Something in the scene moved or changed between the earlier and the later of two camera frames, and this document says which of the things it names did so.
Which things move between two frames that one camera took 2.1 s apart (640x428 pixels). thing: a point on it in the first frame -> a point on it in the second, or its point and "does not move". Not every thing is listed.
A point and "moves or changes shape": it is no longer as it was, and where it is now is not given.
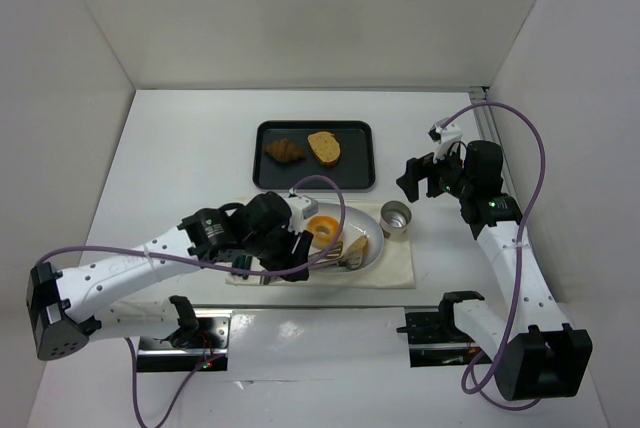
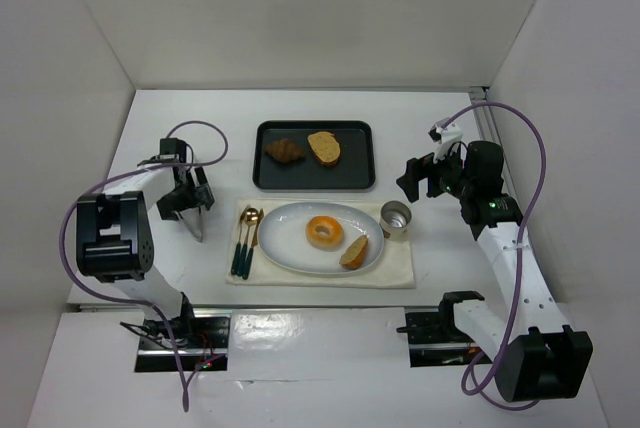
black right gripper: (426, 176) does not move
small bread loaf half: (356, 256) does not move
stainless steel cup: (395, 220) does not move
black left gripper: (288, 252) -> (185, 200)
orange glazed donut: (324, 231) does not move
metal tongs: (333, 252) moves or changes shape
